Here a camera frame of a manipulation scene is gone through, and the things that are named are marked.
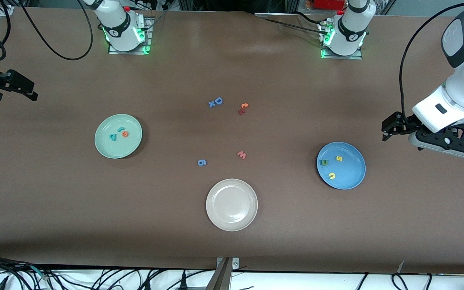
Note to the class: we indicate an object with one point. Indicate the teal foam letter b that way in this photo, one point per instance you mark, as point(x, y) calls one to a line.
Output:
point(115, 137)

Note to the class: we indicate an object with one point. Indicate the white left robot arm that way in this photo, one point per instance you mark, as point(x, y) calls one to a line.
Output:
point(463, 86)

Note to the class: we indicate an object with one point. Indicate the blue round plate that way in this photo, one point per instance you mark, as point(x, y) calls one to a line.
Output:
point(351, 173)

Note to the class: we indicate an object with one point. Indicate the mint green round plate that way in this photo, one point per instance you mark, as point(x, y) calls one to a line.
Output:
point(109, 149)

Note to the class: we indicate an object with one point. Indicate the brown table cover sheet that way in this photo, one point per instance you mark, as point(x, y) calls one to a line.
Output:
point(54, 201)

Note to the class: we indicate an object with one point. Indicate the red background box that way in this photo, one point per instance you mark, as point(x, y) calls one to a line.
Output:
point(328, 4)

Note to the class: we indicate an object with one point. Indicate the red foam letter w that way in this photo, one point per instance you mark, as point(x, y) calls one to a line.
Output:
point(241, 154)

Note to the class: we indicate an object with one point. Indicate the beige round plate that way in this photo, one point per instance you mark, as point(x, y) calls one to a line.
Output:
point(232, 205)

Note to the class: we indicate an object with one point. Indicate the white base board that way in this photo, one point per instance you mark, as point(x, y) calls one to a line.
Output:
point(296, 282)

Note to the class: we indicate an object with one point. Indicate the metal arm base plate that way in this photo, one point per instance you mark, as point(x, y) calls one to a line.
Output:
point(148, 36)
point(357, 57)

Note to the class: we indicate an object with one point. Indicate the aluminium frame post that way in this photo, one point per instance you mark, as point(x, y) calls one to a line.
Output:
point(224, 276)

